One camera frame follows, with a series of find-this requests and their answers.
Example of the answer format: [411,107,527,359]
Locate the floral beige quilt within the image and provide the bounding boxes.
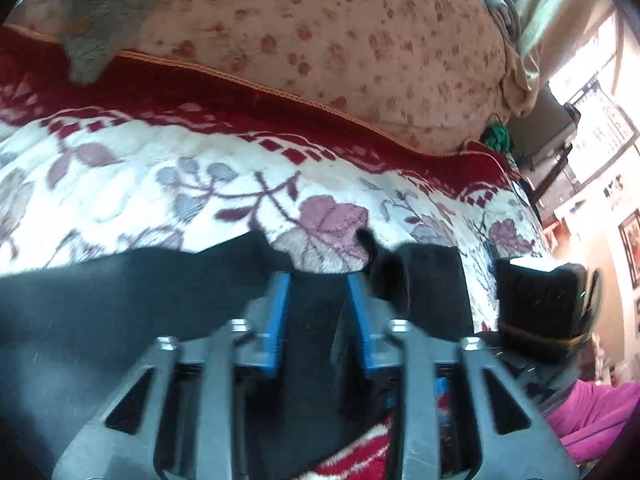
[8,0,536,152]

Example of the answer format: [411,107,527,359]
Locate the black pants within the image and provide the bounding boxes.
[1,230,472,479]

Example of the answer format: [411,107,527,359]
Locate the green cloth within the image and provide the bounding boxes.
[480,122,513,155]

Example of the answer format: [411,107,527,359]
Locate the pink sleeve forearm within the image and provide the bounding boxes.
[544,380,640,465]

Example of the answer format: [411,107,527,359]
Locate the red white floral blanket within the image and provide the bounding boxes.
[0,27,551,480]

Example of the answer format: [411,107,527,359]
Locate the grey fleece towel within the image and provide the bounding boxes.
[60,0,158,86]

